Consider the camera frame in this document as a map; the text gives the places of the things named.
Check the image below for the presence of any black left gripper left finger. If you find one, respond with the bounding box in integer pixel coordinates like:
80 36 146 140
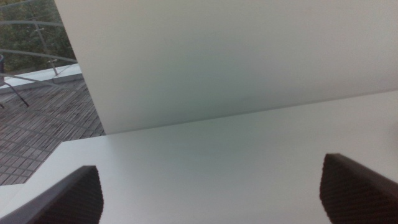
0 165 104 224

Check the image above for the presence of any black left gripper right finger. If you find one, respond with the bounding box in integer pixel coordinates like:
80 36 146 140
319 152 398 224

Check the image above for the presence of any dark thin metal stand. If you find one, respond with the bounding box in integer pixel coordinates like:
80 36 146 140
0 54 30 109

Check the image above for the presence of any white parapet ledge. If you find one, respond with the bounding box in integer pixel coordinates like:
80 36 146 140
0 63 84 95

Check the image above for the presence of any grey metal railing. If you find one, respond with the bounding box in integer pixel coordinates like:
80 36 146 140
0 0 78 94

